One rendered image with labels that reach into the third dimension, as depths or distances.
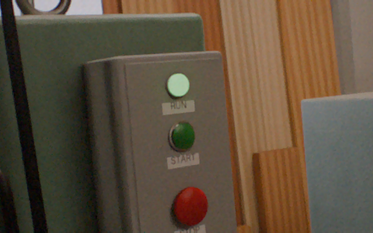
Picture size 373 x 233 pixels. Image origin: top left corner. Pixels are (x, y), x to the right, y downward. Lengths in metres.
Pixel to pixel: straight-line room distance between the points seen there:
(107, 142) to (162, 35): 0.12
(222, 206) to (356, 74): 2.18
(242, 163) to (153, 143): 1.68
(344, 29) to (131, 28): 2.19
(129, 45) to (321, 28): 1.88
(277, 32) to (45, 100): 1.85
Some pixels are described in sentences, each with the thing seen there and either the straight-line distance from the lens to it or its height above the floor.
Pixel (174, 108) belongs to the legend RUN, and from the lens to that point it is 0.52.
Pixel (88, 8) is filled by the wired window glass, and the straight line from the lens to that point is 2.20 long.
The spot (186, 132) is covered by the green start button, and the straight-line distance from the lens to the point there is 0.52.
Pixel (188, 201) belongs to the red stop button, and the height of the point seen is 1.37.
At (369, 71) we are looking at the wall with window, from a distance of 2.75.
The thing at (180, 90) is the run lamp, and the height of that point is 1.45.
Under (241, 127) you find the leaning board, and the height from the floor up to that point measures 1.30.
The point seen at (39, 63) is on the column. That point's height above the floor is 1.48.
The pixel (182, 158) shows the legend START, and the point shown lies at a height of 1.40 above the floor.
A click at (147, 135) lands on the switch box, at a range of 0.50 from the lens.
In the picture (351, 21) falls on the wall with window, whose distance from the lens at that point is 2.70.
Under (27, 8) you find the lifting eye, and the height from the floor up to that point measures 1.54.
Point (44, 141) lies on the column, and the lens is 0.53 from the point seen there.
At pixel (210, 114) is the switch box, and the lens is 0.54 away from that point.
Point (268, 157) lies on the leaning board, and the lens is 2.15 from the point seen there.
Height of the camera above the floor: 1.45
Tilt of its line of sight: 3 degrees down
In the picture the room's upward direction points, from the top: 5 degrees counter-clockwise
